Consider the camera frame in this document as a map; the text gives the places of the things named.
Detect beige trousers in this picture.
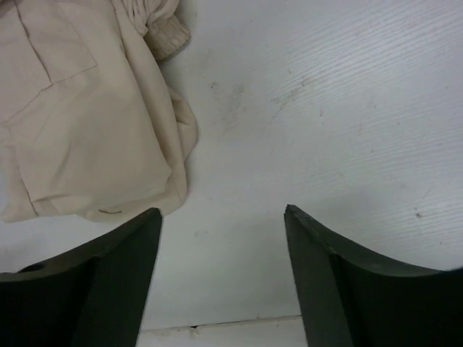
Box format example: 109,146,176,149
1,1,197,222

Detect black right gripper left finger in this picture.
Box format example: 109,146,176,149
1,208,163,347

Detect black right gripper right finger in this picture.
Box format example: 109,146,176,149
284,205,462,346

